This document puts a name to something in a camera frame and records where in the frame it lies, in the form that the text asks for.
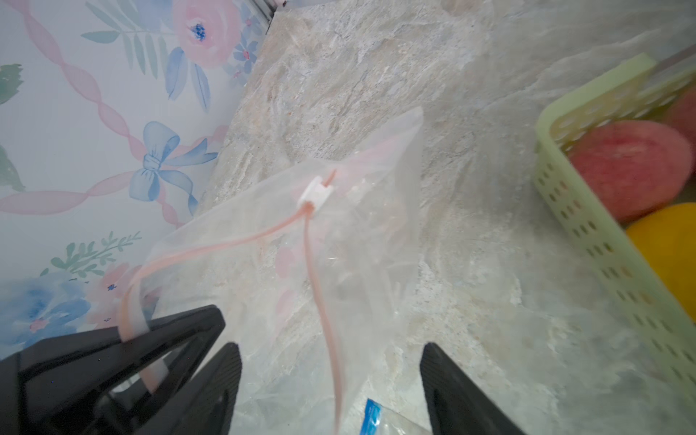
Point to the pink peach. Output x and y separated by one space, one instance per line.
633 167
682 116

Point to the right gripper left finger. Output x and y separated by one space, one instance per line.
212 391

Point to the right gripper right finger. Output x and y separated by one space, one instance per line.
455 404

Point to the light green plastic basket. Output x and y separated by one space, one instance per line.
639 88

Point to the pink zipper clear bag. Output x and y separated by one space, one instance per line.
309 268

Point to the pink peach far left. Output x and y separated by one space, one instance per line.
633 167

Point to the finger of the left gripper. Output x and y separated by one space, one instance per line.
96 383

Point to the pink peach upper left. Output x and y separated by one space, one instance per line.
682 116

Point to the yellow peach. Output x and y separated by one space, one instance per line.
666 239

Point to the blue zipper clear bag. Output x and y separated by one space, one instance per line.
380 420

